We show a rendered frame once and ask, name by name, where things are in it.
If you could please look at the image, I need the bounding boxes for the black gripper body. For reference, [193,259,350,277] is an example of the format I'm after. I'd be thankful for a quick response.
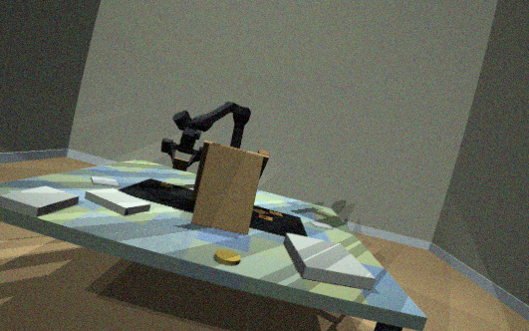
[161,138,202,159]

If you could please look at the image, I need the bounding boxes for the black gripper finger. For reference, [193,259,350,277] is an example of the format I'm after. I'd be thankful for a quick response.
[187,150,200,167]
[168,144,176,163]

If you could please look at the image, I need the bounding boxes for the yellow round disc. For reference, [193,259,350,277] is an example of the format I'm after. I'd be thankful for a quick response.
[214,249,240,265]

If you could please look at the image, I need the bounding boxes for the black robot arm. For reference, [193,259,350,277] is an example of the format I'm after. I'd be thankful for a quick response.
[172,102,251,149]

